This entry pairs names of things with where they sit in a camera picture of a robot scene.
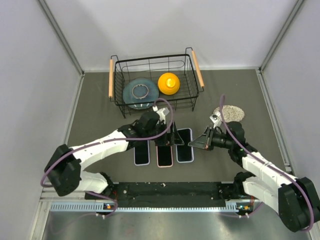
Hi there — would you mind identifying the blue ceramic plate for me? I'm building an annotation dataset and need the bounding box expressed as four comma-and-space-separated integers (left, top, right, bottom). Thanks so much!
122, 77, 159, 110

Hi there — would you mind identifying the pink phone case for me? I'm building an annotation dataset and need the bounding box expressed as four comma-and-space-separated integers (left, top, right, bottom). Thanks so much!
156, 145, 174, 168

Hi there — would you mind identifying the light blue phone case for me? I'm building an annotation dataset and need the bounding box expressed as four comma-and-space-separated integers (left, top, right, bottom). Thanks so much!
175, 127, 195, 164

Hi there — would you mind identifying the blue smartphone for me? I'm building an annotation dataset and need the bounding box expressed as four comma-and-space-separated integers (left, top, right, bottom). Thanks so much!
134, 143, 150, 165

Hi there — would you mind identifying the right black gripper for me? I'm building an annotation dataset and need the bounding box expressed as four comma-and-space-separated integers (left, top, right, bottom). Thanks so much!
189, 125, 234, 151

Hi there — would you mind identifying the purple smartphone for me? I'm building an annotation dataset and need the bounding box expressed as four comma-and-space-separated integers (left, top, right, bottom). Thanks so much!
176, 129, 194, 162

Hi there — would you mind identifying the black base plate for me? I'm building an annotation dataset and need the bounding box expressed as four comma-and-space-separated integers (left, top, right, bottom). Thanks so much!
84, 181, 253, 209

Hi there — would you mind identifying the black wire basket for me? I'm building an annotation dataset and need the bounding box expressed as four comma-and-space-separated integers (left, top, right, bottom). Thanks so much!
108, 47, 205, 117

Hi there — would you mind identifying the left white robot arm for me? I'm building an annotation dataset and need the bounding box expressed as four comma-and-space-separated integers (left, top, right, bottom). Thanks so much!
44, 108, 184, 199

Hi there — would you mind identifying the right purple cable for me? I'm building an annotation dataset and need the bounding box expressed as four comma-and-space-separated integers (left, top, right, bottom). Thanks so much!
219, 94, 315, 231

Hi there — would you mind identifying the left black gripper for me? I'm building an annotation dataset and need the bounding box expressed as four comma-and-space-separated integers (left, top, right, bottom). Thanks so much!
143, 120, 183, 146

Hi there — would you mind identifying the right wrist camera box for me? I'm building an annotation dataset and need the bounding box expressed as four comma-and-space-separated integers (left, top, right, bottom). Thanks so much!
209, 112, 222, 124

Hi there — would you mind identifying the lavender phone case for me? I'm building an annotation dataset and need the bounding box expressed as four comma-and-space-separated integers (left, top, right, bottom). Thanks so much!
133, 142, 151, 167

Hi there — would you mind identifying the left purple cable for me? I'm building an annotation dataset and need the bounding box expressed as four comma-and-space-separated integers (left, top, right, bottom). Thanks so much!
40, 97, 175, 188

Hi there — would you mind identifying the yellow ribbed bowl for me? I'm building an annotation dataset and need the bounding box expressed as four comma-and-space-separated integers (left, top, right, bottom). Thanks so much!
157, 72, 180, 95

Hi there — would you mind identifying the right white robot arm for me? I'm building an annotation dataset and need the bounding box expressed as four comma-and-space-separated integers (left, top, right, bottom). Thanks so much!
188, 114, 320, 232

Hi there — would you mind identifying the speckled round coaster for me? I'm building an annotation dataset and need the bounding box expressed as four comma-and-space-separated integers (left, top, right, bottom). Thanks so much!
213, 105, 245, 123

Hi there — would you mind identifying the purple cable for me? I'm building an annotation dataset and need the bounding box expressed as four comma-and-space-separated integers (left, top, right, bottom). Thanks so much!
219, 94, 315, 231
40, 97, 175, 188

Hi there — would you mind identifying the slotted cable duct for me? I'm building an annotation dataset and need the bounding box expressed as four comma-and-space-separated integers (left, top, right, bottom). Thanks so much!
50, 202, 239, 213

